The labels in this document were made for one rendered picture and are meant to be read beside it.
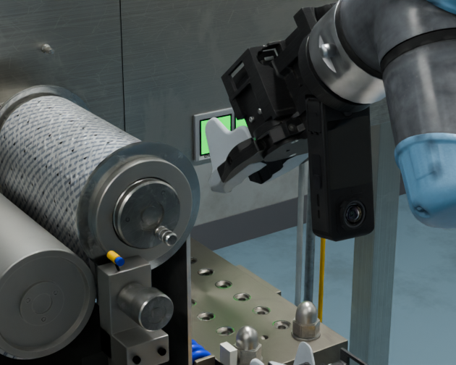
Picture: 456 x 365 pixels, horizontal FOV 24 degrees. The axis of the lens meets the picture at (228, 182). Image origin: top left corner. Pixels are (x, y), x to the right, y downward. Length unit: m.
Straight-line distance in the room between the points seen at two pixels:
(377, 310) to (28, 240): 1.16
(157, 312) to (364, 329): 1.14
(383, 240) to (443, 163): 1.44
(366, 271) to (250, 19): 0.73
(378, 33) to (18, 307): 0.54
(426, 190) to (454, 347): 2.76
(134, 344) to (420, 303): 2.60
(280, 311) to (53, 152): 0.39
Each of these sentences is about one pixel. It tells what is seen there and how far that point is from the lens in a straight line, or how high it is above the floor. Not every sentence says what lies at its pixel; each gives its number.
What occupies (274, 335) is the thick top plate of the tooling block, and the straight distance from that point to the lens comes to 1.31.
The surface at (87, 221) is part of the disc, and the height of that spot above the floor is 1.25.
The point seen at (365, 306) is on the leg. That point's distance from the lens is 2.13.
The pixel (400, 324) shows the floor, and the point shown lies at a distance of 3.49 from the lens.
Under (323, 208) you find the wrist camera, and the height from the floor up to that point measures 1.37.
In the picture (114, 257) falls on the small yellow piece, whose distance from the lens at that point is 1.04.
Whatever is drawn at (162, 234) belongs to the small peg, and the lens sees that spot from 1.09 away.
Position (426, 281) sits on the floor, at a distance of 3.79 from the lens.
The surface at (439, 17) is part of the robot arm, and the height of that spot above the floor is 1.54.
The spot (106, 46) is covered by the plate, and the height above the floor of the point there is 1.34.
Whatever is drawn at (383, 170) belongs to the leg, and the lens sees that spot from 2.01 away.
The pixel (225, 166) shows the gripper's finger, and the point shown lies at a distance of 0.87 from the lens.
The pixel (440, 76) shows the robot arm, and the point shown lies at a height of 1.51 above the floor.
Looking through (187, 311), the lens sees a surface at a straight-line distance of 1.20.
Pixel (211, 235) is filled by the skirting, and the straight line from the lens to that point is 3.92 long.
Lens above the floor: 1.68
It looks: 21 degrees down
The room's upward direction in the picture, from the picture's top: straight up
